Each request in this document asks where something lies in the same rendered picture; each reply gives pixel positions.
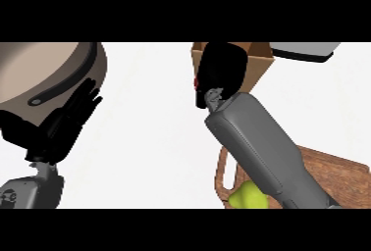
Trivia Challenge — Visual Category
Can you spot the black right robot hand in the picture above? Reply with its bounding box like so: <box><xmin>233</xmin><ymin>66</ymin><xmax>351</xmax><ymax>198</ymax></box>
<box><xmin>194</xmin><ymin>41</ymin><xmax>250</xmax><ymax>110</ymax></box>

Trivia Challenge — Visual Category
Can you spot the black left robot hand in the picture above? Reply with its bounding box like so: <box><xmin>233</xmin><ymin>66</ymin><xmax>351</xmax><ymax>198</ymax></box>
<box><xmin>0</xmin><ymin>77</ymin><xmax>106</xmax><ymax>166</ymax></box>

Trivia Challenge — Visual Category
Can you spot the brown cardboard box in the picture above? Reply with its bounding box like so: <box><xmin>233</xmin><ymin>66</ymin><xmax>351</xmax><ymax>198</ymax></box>
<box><xmin>190</xmin><ymin>41</ymin><xmax>277</xmax><ymax>96</ymax></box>

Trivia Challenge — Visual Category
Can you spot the brown wooden cutting board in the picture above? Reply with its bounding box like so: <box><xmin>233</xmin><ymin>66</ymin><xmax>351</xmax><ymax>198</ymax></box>
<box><xmin>213</xmin><ymin>144</ymin><xmax>371</xmax><ymax>210</ymax></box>

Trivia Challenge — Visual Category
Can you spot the grey flat appliance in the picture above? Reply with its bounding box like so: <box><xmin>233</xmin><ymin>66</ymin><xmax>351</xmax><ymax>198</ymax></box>
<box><xmin>268</xmin><ymin>41</ymin><xmax>342</xmax><ymax>64</ymax></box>

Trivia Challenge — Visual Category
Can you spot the yellow-green fruit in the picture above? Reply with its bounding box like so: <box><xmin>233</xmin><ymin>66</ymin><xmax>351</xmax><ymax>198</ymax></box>
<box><xmin>228</xmin><ymin>179</ymin><xmax>271</xmax><ymax>210</ymax></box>

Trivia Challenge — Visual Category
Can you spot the beige pan with dark handle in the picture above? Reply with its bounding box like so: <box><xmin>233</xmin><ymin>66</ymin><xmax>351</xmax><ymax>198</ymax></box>
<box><xmin>0</xmin><ymin>41</ymin><xmax>112</xmax><ymax>127</ymax></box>

